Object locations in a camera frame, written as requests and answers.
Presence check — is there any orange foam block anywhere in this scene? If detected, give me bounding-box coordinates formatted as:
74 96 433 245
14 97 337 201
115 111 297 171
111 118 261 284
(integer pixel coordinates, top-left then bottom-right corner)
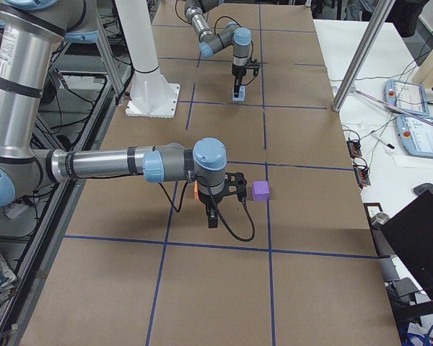
193 181 199 200

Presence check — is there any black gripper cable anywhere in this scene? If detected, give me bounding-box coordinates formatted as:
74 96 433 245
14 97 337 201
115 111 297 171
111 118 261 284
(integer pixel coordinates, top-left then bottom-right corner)
158 176 256 241
214 14 255 87

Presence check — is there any metal reacher grabber stick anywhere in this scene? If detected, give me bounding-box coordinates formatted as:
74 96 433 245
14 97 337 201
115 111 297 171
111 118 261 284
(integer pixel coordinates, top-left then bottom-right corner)
351 87 433 133

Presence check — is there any white side table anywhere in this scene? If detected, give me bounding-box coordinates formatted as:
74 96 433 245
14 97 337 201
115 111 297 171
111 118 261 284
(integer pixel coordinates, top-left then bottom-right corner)
312 18 433 346

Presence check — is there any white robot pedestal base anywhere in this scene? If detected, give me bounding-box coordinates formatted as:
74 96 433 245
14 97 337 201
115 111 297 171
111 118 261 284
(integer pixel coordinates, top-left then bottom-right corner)
116 1 180 118

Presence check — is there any upper teach pendant tablet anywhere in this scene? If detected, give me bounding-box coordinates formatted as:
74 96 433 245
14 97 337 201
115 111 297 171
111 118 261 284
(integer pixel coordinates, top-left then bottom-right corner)
385 79 429 116

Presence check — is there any black laptop monitor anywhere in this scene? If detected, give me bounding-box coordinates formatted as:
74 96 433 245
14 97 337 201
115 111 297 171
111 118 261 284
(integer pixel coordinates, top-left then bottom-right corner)
381 190 433 299

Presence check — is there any light blue foam block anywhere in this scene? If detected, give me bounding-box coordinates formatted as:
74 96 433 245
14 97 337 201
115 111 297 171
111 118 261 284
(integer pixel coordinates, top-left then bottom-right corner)
232 86 245 102

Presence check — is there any teach pendant tablet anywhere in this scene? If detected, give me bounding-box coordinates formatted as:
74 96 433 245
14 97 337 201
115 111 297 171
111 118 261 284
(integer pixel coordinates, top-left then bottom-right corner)
385 79 429 116
395 115 433 159

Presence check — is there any purple foam block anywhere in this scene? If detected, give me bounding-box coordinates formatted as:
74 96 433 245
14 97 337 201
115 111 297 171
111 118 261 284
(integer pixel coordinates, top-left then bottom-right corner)
252 180 270 202

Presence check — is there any aluminium frame post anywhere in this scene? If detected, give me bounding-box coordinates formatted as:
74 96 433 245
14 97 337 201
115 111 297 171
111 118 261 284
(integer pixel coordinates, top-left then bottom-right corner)
332 0 395 112

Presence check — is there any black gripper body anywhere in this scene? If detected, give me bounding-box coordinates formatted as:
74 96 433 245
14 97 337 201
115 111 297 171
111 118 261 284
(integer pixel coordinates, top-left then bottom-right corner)
232 57 259 77
196 172 247 206

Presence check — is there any aluminium frame rail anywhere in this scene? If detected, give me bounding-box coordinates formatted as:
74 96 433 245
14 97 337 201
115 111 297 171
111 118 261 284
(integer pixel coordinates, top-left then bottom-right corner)
0 21 131 346

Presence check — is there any lower teach pendant tablet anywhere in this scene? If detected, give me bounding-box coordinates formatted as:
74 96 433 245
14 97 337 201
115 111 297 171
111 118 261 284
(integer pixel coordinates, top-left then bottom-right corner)
395 115 433 159

